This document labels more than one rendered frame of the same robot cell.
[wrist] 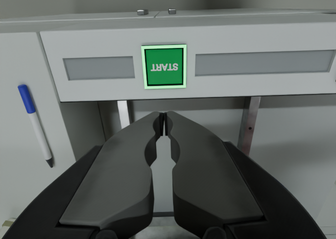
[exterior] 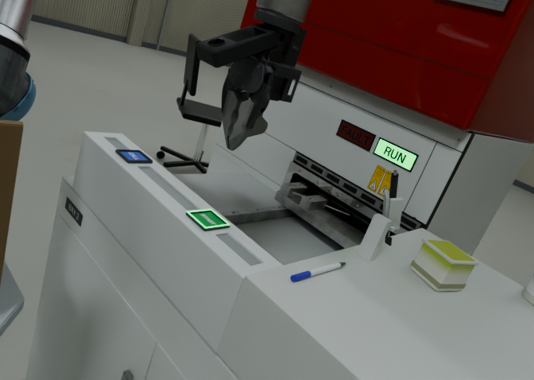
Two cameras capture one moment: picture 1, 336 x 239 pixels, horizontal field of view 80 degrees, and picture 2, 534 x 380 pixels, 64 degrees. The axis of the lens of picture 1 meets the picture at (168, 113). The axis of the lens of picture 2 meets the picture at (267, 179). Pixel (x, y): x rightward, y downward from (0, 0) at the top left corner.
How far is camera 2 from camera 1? 0.62 m
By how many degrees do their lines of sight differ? 51
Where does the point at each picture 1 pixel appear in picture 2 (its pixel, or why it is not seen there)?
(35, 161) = (354, 276)
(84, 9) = not seen: outside the picture
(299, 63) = (154, 176)
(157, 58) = (206, 222)
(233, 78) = (186, 195)
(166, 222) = (339, 236)
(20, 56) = (271, 283)
